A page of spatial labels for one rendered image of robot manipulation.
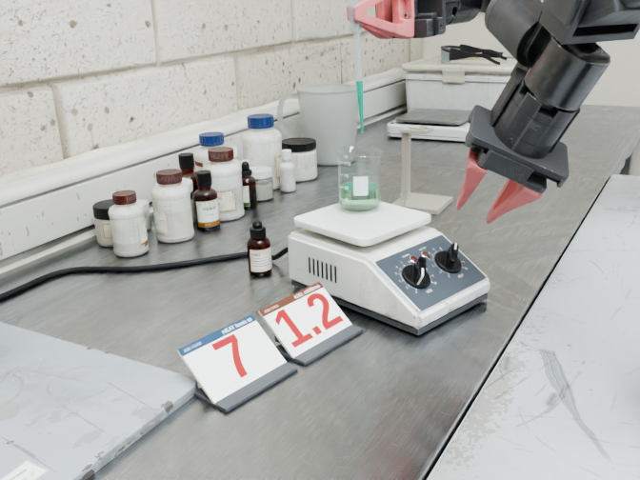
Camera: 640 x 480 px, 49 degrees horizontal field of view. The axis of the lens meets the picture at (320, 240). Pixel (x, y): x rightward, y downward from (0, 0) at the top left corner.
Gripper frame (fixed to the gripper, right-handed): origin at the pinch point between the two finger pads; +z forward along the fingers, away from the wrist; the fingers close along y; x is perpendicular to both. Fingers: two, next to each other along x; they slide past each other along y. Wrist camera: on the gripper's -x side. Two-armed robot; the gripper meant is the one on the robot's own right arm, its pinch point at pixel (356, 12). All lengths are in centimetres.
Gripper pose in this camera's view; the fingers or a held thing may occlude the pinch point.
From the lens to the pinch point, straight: 80.6
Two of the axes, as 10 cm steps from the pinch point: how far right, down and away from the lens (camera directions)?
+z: -7.3, 2.9, -6.2
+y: 6.8, 2.0, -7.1
